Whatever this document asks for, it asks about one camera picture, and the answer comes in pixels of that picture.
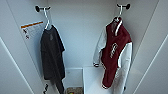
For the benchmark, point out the white hanger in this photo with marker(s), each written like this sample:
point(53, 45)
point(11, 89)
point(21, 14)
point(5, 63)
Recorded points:
point(117, 24)
point(47, 21)

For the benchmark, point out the red white varsity jacket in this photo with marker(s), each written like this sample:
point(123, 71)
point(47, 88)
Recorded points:
point(115, 53)

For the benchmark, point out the white wardrobe carcass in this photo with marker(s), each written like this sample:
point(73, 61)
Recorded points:
point(80, 40)

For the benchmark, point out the orange label strip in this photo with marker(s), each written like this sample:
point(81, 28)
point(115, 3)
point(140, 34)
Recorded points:
point(31, 24)

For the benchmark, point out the brown basket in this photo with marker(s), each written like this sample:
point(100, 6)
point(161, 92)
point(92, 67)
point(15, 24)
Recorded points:
point(75, 90)

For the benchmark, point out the dark door hinge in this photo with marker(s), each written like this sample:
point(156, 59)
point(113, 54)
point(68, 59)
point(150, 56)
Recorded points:
point(46, 88)

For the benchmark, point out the black t-shirt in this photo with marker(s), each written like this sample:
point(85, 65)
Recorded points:
point(52, 56)

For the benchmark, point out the black wardrobe hook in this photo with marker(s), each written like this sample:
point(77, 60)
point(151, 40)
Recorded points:
point(40, 8)
point(124, 6)

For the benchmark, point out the white paper notice red print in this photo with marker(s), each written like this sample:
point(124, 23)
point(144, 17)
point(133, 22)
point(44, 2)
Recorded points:
point(33, 33)

